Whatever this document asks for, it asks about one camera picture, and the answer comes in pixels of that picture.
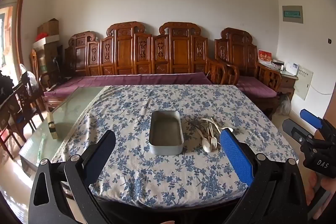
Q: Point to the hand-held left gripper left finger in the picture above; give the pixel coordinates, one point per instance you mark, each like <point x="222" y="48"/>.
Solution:
<point x="105" y="145"/>

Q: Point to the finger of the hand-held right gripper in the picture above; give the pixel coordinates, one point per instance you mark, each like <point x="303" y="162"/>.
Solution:
<point x="311" y="118"/>
<point x="292" y="129"/>

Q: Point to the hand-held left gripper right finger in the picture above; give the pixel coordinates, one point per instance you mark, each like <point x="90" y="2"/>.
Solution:
<point x="236" y="158"/>

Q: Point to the white plastic fork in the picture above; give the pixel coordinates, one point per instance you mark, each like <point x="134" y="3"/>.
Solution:
<point x="214" y="142"/>

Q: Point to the rectangular metal tin container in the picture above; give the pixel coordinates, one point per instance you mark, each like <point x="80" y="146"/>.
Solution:
<point x="165" y="134"/>

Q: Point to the person's right hand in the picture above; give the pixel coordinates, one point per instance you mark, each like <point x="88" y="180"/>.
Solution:
<point x="311" y="187"/>

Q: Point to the grey floor fan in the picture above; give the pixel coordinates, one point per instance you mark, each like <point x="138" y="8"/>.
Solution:
<point x="283" y="106"/>

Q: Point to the wooden side table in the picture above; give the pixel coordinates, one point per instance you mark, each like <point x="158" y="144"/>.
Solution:
<point x="288" y="82"/>

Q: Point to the blue floral tablecloth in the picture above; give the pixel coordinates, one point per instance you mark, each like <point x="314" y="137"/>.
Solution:
<point x="131" y="108"/>

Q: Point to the purple armchair cushion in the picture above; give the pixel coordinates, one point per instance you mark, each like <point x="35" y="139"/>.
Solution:
<point x="254" y="86"/>

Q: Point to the tissue box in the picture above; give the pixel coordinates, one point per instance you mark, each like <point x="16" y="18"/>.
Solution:
<point x="277" y="64"/>

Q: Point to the purple sofa cushion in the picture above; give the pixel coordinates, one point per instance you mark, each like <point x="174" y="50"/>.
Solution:
<point x="131" y="79"/>

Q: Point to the red desk calendar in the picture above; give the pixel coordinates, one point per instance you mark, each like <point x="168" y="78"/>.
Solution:
<point x="264" y="57"/>

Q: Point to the carved wooden sofa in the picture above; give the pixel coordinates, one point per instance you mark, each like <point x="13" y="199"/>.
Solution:
<point x="126" y="50"/>

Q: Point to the black desk fan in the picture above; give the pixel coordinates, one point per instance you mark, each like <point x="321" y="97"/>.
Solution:
<point x="55" y="61"/>

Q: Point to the carved wooden armchair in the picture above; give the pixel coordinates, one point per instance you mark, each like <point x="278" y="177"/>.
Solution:
<point x="237" y="48"/>

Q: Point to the clear plastic bag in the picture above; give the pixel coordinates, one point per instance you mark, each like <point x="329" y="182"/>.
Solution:
<point x="29" y="77"/>

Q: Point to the stack of storage boxes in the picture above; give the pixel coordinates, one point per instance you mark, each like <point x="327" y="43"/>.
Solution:
<point x="48" y="58"/>

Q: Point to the black clothing pile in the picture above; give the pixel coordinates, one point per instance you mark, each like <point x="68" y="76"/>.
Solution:
<point x="5" y="85"/>

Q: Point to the flat white box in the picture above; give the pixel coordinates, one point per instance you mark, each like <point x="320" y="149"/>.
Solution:
<point x="47" y="41"/>

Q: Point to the red decoration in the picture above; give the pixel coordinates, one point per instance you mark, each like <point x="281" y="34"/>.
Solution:
<point x="42" y="35"/>

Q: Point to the brown cardboard box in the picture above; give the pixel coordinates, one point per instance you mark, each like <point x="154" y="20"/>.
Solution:
<point x="48" y="27"/>

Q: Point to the grey wall electrical box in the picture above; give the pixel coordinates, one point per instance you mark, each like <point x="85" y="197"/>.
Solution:
<point x="292" y="14"/>

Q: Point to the wooden door frame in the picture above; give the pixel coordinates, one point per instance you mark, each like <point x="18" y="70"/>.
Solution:
<point x="23" y="16"/>

